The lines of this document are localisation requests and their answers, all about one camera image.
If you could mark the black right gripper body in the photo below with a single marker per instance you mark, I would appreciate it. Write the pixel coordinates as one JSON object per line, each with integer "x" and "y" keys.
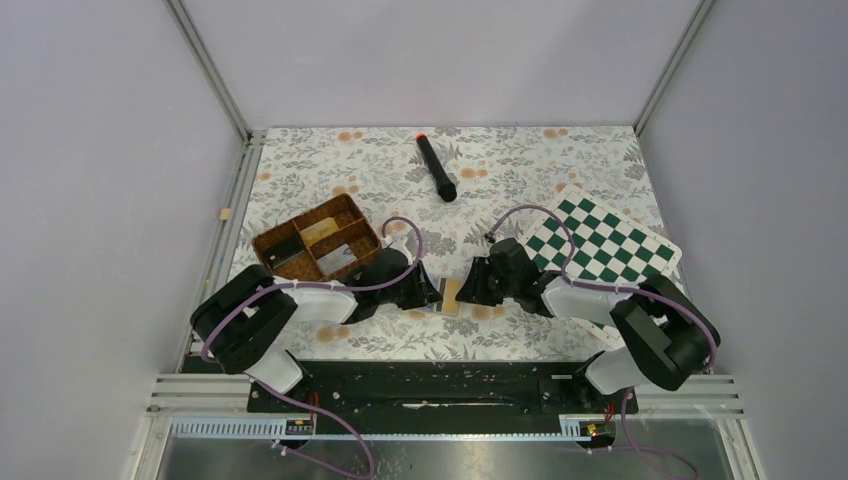
{"x": 489, "y": 287}

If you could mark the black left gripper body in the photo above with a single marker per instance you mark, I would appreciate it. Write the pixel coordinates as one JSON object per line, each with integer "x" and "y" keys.
{"x": 409, "y": 293}

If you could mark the beige leather card holder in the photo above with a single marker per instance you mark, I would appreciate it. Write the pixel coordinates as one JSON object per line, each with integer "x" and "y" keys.
{"x": 429, "y": 308}

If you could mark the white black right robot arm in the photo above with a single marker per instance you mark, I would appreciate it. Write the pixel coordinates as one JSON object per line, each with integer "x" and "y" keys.
{"x": 666, "y": 339}

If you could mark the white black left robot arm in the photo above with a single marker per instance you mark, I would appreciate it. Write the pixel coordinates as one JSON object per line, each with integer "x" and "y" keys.
{"x": 239, "y": 325}

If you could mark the silver card in basket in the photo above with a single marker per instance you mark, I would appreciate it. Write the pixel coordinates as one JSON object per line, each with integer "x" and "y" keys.
{"x": 337, "y": 259}

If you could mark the gold card in basket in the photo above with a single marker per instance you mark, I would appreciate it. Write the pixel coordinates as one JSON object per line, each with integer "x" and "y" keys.
{"x": 318, "y": 231}

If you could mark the black card in basket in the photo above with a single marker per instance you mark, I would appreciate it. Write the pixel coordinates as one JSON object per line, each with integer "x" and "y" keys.
{"x": 283, "y": 252}

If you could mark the green white chessboard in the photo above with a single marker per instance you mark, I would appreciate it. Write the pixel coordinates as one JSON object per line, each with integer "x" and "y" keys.
{"x": 611, "y": 248}

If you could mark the black microphone orange tip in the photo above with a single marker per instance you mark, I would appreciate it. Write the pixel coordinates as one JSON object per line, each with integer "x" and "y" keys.
{"x": 445, "y": 187}

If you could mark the brown woven divided basket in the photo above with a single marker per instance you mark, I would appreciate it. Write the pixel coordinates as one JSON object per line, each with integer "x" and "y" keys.
{"x": 325, "y": 243}

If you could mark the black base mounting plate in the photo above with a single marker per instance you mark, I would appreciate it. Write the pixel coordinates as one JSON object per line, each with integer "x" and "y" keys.
{"x": 454, "y": 398}

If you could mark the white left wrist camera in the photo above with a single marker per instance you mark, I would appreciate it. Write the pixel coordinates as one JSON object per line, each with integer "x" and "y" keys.
{"x": 398, "y": 244}

